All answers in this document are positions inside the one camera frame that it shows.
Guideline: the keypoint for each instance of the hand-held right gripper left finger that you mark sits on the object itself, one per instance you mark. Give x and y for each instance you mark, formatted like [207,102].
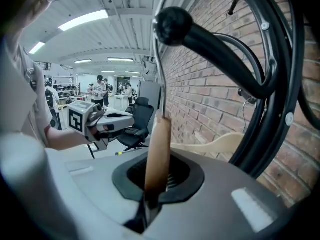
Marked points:
[100,196]

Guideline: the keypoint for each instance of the black and white harness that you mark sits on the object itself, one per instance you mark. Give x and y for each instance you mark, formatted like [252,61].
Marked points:
[31,71]

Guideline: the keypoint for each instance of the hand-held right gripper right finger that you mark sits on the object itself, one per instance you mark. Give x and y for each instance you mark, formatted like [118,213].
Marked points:
[212,204]

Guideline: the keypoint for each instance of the pale wooden hanger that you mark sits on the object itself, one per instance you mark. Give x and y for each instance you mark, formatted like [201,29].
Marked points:
[212,144]

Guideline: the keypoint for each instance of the white shelving rack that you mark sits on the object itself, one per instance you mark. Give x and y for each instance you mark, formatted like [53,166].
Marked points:
[63,89]

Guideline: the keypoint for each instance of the black coat stand pole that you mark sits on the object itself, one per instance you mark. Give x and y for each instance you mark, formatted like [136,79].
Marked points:
[212,44]

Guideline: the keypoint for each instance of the wooden hanger with metal hook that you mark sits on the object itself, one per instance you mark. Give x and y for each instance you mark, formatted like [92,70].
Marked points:
[158,146]

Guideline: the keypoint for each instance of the long ceiling light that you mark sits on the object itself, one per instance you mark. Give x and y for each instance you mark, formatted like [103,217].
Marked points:
[120,59]
[83,20]
[83,61]
[37,48]

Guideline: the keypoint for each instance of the person's left forearm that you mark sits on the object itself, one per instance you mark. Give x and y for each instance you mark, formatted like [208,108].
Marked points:
[67,141]

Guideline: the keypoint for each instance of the white table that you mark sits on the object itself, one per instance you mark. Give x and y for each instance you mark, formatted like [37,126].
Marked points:
[122,97]

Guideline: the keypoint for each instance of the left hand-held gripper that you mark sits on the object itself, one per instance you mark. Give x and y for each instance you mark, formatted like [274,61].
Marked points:
[80,116]

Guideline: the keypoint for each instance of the person's light shirt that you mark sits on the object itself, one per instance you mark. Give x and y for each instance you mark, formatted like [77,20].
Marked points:
[15,96]

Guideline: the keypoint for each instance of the tall grey cabinet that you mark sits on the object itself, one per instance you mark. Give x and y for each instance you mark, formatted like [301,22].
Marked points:
[150,91]

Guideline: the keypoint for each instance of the black mesh office chair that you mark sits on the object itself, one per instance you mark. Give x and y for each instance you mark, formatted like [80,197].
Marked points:
[142,109]

